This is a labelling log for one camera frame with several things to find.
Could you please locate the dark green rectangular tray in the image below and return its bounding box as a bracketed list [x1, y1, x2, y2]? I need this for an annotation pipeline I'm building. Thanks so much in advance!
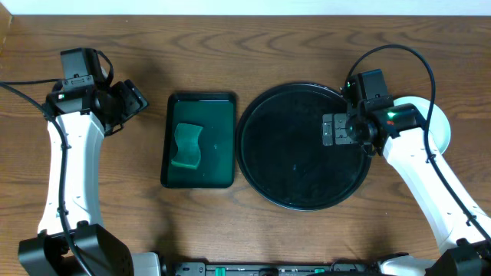
[160, 93, 236, 189]

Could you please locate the round black serving tray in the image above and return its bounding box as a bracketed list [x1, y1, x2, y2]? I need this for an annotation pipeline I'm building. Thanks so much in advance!
[235, 83, 371, 211]

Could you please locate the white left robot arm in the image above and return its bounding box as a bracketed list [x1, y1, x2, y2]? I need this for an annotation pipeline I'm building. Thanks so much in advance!
[18, 77, 160, 275]

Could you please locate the pale green back plate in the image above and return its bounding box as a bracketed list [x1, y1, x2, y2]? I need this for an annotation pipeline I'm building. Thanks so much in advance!
[394, 96, 451, 154]

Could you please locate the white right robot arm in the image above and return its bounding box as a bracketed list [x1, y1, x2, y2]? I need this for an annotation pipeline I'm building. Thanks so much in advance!
[322, 97, 490, 275]

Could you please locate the green scrubbing sponge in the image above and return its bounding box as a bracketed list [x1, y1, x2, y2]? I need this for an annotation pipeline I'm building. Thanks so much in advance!
[171, 123, 203, 169]

